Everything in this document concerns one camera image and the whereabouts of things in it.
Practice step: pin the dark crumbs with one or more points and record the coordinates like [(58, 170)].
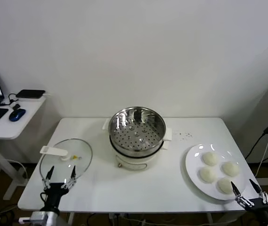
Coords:
[(189, 135)]

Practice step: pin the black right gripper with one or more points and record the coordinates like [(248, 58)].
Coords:
[(261, 207)]

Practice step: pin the small black adapter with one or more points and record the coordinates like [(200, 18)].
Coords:
[(16, 107)]

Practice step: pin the stainless steel steamer basket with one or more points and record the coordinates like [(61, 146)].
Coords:
[(148, 139)]

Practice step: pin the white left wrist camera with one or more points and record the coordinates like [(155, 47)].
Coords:
[(24, 220)]

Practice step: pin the white side desk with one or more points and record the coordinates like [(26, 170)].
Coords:
[(11, 131)]

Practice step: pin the black flat device box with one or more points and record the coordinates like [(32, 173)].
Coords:
[(30, 93)]

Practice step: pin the white round plate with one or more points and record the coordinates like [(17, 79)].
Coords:
[(195, 164)]

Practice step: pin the white electric cooker pot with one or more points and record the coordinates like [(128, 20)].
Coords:
[(131, 163)]

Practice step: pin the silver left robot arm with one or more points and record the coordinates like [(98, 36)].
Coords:
[(44, 217)]

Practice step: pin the blue computer mouse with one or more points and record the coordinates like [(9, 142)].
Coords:
[(17, 115)]

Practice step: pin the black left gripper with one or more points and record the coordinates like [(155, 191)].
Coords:
[(54, 194)]

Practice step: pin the white steamed baozi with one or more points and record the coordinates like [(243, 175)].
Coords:
[(230, 169), (223, 186), (210, 158), (207, 175)]

